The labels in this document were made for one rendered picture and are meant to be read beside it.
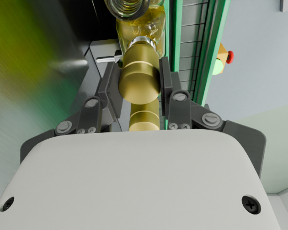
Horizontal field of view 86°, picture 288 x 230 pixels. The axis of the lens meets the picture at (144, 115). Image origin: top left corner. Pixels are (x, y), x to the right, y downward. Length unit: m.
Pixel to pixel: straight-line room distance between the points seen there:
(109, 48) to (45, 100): 0.25
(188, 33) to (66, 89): 0.29
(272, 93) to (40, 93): 1.09
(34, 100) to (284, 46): 0.93
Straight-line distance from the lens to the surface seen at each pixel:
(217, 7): 0.35
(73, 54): 0.30
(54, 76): 0.24
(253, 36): 0.85
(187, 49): 0.43
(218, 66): 0.51
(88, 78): 0.40
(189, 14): 0.40
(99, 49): 0.44
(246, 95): 1.06
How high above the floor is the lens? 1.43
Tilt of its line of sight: 41 degrees down
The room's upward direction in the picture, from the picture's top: 178 degrees counter-clockwise
